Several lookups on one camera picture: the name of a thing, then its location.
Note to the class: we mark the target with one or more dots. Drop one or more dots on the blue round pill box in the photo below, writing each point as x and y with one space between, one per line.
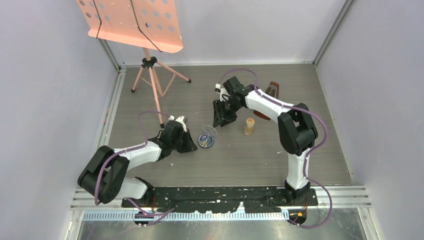
207 138

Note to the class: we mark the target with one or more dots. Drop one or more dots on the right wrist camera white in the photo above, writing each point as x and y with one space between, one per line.
221 91

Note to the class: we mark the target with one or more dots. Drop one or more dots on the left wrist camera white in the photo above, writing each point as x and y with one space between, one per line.
180 119

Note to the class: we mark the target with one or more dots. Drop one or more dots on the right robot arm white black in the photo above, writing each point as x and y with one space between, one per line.
296 128

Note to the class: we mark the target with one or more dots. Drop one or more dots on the clear pill bottle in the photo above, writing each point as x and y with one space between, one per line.
249 127

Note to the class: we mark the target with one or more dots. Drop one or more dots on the aluminium rail frame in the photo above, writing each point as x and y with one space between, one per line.
109 114

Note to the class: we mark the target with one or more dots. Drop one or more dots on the pink music stand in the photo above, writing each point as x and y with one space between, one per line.
148 24

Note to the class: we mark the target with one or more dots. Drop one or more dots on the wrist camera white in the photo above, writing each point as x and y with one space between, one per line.
221 91
180 119

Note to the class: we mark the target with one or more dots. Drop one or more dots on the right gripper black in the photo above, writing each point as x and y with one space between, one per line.
227 119

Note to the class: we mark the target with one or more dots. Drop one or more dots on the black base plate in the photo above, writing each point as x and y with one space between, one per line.
220 200

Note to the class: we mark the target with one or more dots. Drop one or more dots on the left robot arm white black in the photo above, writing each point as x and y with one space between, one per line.
104 177

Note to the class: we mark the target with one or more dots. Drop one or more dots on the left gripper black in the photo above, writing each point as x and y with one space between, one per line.
189 146

